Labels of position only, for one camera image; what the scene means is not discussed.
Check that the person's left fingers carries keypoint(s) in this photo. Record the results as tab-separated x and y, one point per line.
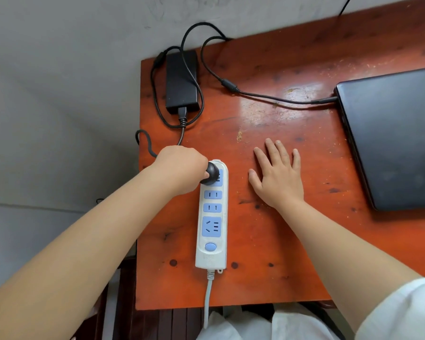
202	170

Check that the white power strip blue sockets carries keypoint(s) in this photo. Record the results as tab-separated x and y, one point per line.
212	223

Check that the person's right thumb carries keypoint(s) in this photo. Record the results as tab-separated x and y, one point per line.
254	181

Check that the black laptop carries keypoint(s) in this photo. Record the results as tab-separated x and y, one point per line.
396	138

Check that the person's right hand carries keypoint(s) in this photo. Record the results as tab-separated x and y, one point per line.
281	184

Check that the white clothing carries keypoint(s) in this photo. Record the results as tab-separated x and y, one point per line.
290	325

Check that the person's left forearm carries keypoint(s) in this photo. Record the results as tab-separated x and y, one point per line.
85	251

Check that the person's left hand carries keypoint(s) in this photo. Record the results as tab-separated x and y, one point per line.
177	168

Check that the white sleeve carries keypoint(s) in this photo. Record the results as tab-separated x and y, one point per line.
403	311

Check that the person's right forearm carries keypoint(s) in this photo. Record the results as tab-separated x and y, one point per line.
340	258

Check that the person's right little finger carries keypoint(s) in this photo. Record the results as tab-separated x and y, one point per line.
296	160

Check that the black laptop power adapter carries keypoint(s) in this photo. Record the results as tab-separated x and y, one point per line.
179	84

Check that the black power plug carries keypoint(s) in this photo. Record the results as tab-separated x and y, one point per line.
211	173

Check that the person's right middle finger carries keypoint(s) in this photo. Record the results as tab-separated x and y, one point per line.
273	152

